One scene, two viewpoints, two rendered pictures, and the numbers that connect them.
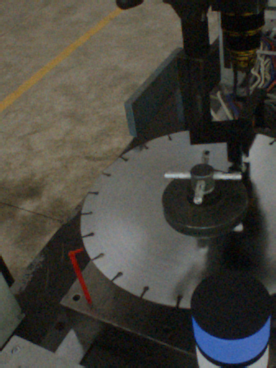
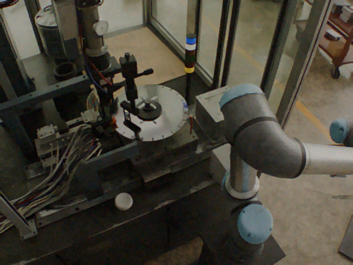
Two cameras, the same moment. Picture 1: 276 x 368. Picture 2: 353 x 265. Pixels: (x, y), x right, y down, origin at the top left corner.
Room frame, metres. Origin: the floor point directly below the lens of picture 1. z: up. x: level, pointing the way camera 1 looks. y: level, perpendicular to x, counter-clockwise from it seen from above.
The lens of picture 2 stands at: (1.20, 0.42, 1.86)
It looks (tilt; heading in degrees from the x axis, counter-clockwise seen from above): 50 degrees down; 205
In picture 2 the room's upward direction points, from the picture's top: 2 degrees clockwise
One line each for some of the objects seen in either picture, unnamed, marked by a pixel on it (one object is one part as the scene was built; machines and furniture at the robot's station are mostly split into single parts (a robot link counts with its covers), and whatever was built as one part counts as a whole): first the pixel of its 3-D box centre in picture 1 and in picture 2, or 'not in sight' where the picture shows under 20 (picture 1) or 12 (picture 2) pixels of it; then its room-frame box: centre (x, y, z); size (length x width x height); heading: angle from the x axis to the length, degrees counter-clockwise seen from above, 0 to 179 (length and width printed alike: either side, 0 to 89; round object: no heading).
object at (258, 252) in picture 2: not in sight; (245, 240); (0.73, 0.48, 0.80); 0.15 x 0.15 x 0.10
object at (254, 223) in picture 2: not in sight; (252, 226); (0.73, 0.48, 0.91); 0.13 x 0.12 x 0.14; 37
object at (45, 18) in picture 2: not in sight; (68, 39); (0.16, -0.81, 0.93); 0.31 x 0.31 x 0.36
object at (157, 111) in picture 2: (204, 194); (148, 108); (0.46, -0.08, 0.96); 0.11 x 0.11 x 0.03
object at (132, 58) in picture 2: (193, 13); (129, 77); (0.53, -0.10, 1.17); 0.06 x 0.05 x 0.20; 136
